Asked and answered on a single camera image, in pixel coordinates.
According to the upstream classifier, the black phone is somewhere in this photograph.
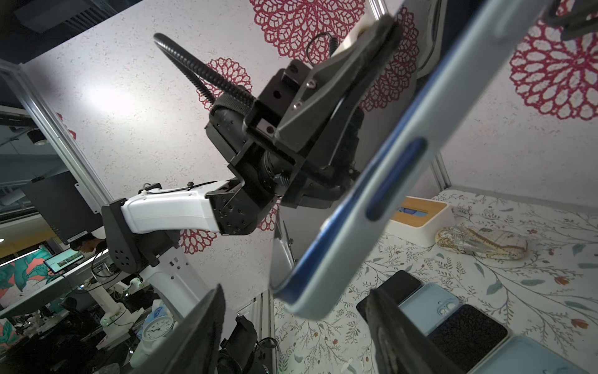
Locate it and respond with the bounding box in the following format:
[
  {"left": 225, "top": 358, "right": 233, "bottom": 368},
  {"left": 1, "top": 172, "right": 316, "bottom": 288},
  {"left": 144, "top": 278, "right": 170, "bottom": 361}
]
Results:
[
  {"left": 269, "top": 1, "right": 548, "bottom": 320},
  {"left": 428, "top": 305, "right": 509, "bottom": 372}
]

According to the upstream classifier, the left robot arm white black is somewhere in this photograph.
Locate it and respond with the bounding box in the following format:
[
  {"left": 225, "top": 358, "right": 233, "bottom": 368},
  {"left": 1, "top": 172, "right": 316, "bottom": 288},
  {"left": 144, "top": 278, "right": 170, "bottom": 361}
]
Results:
[{"left": 102, "top": 15, "right": 403, "bottom": 294}]

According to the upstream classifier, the grey wall shelf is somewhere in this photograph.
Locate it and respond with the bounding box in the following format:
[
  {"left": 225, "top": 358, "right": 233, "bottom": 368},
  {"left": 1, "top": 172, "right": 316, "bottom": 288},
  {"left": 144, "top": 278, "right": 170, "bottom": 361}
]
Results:
[{"left": 542, "top": 0, "right": 597, "bottom": 41}]

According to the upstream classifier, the light blue phone case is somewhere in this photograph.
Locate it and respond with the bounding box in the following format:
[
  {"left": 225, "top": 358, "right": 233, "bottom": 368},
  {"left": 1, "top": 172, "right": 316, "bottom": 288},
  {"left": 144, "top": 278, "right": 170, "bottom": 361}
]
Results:
[
  {"left": 399, "top": 283, "right": 462, "bottom": 335},
  {"left": 472, "top": 335, "right": 586, "bottom": 374}
]

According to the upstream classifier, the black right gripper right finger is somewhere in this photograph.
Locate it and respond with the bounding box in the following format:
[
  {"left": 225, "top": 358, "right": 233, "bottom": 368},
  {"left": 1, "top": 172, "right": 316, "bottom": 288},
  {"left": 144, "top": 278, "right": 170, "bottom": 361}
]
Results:
[{"left": 365, "top": 289, "right": 462, "bottom": 374}]

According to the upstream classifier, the white box with wooden top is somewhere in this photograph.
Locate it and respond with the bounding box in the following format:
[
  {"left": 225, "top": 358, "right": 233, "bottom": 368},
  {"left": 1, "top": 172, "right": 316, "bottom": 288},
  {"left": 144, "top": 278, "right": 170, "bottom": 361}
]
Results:
[{"left": 385, "top": 196, "right": 456, "bottom": 248}]

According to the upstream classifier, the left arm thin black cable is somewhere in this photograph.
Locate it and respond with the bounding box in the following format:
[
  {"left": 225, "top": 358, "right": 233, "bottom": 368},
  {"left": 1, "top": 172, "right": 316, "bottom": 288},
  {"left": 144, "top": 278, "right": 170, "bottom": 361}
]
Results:
[{"left": 153, "top": 32, "right": 258, "bottom": 111}]

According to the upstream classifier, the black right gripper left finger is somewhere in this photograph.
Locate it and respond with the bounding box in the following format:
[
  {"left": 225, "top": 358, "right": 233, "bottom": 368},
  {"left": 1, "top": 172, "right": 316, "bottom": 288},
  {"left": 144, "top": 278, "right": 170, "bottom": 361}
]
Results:
[{"left": 135, "top": 285, "right": 226, "bottom": 374}]

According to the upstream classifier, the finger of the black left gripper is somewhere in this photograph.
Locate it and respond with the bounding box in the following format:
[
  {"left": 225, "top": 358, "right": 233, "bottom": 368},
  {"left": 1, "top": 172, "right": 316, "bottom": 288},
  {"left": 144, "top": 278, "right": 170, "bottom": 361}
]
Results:
[{"left": 274, "top": 15, "right": 403, "bottom": 152}]

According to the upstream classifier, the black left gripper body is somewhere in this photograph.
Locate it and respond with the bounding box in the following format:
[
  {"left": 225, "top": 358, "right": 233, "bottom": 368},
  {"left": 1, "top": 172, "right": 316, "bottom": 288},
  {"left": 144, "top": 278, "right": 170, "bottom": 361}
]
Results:
[{"left": 243, "top": 59, "right": 364, "bottom": 208}]

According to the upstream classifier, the round white dial timer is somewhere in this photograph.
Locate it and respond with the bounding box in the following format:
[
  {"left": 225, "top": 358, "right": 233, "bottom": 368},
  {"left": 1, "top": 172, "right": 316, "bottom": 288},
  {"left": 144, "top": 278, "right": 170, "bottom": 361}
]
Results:
[{"left": 142, "top": 315, "right": 175, "bottom": 342}]

